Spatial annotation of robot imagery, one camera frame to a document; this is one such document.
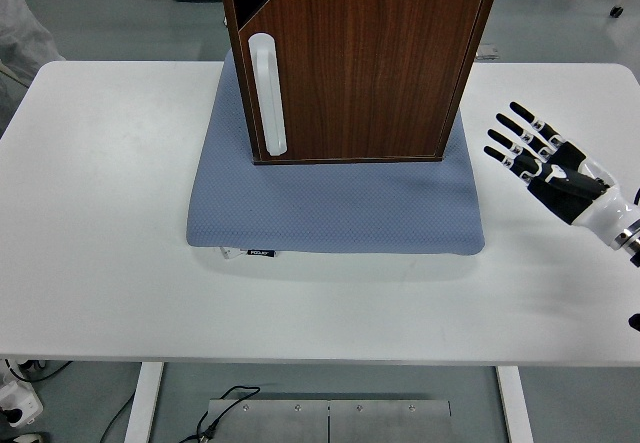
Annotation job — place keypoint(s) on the white table leg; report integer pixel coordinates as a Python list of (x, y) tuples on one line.
[(142, 403), (515, 403)]

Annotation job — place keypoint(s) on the grey metal plate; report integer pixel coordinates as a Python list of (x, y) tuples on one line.
[(390, 423), (270, 423)]

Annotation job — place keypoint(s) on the blue-grey mat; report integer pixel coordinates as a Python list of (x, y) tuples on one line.
[(325, 208)]

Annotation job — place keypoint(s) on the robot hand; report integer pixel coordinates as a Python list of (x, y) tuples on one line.
[(570, 183)]

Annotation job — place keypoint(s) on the brown wooden cabinet door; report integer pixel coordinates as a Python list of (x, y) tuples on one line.
[(370, 78)]

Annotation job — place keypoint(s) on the white power strip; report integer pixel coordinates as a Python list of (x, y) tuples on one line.
[(22, 405)]

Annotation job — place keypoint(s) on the grey floor plate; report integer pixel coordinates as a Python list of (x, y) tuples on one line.
[(489, 53)]

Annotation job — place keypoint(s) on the white mat tag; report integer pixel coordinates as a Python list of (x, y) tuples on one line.
[(229, 254)]

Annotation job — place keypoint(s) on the person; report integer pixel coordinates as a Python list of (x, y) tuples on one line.
[(20, 18)]

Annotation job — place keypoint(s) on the black mat label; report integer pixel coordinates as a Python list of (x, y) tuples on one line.
[(261, 252)]

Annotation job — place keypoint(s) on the black caster wheel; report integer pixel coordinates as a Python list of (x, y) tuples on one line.
[(616, 12)]

